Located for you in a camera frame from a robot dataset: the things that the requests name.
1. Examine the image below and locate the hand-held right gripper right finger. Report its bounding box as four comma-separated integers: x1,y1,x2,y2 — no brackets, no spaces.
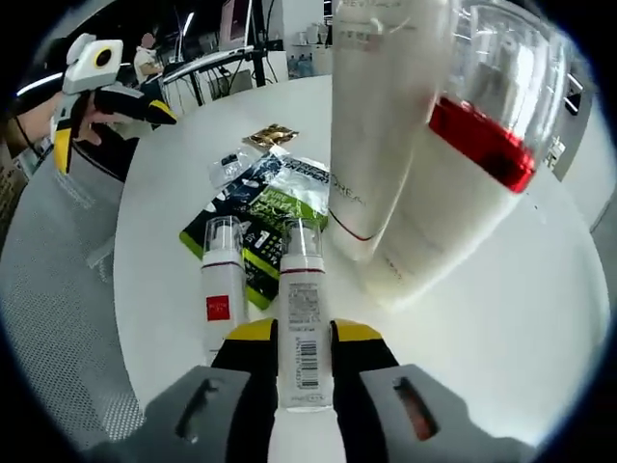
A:
329,317,488,463

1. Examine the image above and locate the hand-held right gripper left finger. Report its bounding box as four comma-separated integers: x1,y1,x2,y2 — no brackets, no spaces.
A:
139,317,281,463

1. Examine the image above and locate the small white skincare bottle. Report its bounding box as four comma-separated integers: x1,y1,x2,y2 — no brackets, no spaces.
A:
275,217,339,414
201,215,251,354

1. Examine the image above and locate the gold foil sachet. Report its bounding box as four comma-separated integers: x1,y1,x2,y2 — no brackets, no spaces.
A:
242,123,300,147

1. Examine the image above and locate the green black mask packet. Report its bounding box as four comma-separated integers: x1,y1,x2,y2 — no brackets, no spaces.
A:
178,151,332,311

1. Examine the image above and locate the large white skincare bottle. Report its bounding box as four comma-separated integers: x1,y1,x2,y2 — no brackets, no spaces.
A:
361,0,587,313

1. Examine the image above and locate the white skincare tube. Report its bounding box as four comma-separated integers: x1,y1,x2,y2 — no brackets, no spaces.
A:
330,0,454,262

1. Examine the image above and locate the person's left hand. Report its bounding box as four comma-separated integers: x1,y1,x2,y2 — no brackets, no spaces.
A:
71,94,144,147

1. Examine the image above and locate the white tilted desk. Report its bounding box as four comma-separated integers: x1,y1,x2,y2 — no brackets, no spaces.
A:
161,45,257,108

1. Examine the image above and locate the computer monitor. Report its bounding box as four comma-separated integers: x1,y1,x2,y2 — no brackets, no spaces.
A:
219,0,255,49

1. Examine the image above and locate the black cable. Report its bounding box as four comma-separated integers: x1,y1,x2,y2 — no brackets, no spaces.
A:
13,114,52,163

